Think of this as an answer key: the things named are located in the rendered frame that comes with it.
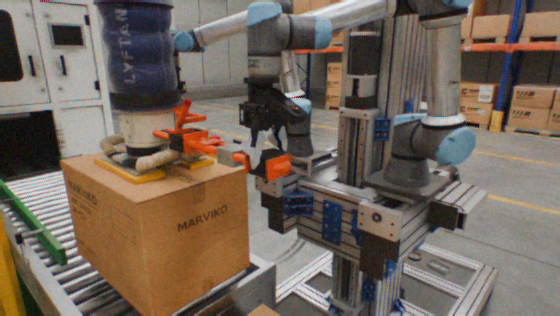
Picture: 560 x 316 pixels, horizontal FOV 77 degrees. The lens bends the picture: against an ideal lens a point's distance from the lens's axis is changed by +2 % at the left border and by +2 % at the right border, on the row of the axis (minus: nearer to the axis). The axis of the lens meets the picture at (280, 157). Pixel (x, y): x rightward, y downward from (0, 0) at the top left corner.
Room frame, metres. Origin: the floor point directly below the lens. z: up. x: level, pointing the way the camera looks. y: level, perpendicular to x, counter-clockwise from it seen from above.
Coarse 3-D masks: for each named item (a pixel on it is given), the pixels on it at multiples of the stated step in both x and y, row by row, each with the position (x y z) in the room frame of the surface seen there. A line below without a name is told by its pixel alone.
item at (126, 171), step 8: (120, 152) 1.18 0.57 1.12; (96, 160) 1.19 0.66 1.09; (104, 160) 1.18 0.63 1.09; (112, 160) 1.16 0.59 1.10; (136, 160) 1.08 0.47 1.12; (112, 168) 1.10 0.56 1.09; (120, 168) 1.09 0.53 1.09; (128, 168) 1.07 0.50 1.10; (152, 168) 1.07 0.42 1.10; (120, 176) 1.06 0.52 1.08; (128, 176) 1.02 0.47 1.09; (136, 176) 1.01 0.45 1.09; (144, 176) 1.01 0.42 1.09; (152, 176) 1.02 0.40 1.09; (160, 176) 1.04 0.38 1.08; (136, 184) 0.98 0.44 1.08
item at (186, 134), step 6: (174, 132) 1.04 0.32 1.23; (180, 132) 1.05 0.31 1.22; (186, 132) 1.06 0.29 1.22; (192, 132) 1.06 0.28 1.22; (198, 132) 1.01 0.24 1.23; (204, 132) 1.02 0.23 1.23; (174, 138) 0.99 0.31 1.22; (180, 138) 0.97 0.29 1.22; (186, 138) 0.98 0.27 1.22; (192, 138) 0.99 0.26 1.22; (198, 138) 1.01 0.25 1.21; (174, 144) 1.01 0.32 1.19; (180, 144) 0.99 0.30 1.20; (186, 144) 0.98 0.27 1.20; (174, 150) 1.00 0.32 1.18; (180, 150) 0.98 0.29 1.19; (186, 150) 0.98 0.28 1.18; (192, 150) 0.99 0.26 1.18
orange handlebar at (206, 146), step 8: (176, 112) 1.55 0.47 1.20; (192, 120) 1.37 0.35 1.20; (200, 120) 1.39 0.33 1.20; (168, 128) 1.16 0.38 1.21; (160, 136) 1.09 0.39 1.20; (168, 136) 1.06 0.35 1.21; (192, 144) 0.96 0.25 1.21; (200, 144) 0.94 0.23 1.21; (208, 144) 0.92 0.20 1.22; (216, 144) 0.95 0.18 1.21; (224, 144) 0.94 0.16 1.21; (200, 152) 0.94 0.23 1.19; (208, 152) 0.92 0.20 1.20; (216, 152) 0.88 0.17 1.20; (240, 160) 0.82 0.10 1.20; (280, 168) 0.74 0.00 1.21; (288, 168) 0.75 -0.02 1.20
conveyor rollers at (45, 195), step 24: (24, 192) 2.22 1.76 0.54; (48, 192) 2.19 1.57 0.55; (48, 216) 1.86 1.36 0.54; (72, 240) 1.56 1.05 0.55; (48, 264) 1.38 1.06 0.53; (72, 264) 1.37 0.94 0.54; (72, 288) 1.21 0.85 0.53; (96, 288) 1.20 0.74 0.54; (216, 288) 1.19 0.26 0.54; (96, 312) 1.05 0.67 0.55; (120, 312) 1.08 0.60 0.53
